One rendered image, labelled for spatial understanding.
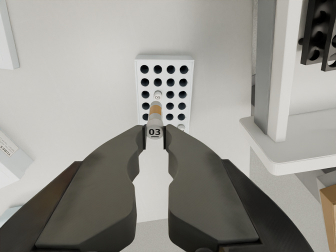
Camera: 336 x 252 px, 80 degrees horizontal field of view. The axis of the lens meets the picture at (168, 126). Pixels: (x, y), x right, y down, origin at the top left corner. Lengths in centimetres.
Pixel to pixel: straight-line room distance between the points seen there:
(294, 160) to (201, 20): 22
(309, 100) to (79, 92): 35
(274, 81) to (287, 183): 159
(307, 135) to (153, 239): 184
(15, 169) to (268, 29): 44
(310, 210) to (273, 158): 191
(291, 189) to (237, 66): 158
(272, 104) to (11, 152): 43
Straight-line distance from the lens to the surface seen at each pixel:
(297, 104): 33
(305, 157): 26
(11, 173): 45
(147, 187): 47
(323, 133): 30
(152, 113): 15
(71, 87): 38
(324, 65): 25
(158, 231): 194
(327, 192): 60
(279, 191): 183
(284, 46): 23
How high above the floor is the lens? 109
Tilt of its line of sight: 62 degrees down
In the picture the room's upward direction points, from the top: 176 degrees clockwise
